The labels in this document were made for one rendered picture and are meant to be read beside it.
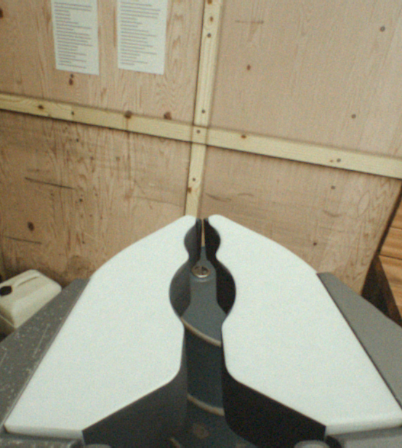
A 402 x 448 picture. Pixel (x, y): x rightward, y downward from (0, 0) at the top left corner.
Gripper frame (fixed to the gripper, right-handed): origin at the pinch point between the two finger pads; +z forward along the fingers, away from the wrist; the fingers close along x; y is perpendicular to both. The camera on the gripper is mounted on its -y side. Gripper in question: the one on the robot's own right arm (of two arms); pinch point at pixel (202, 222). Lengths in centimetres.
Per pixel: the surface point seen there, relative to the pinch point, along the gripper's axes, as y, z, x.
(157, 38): -5, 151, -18
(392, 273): 80, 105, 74
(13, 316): 114, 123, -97
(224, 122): 27, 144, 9
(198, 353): 78, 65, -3
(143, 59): 2, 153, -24
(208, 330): 72, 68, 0
